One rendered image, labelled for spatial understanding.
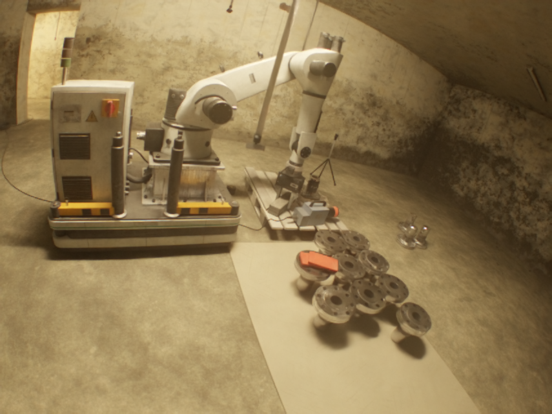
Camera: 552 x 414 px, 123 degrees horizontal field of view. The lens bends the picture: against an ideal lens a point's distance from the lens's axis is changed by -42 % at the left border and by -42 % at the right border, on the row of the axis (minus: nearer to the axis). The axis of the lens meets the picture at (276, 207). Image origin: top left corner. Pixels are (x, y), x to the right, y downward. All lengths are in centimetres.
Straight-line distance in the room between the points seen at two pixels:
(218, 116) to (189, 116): 27
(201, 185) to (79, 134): 90
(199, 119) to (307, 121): 89
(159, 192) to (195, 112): 60
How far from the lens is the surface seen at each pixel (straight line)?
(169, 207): 164
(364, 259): 200
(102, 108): 153
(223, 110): 147
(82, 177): 168
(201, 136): 175
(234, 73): 201
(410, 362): 188
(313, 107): 211
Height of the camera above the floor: 125
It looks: 27 degrees down
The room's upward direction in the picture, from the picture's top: 17 degrees clockwise
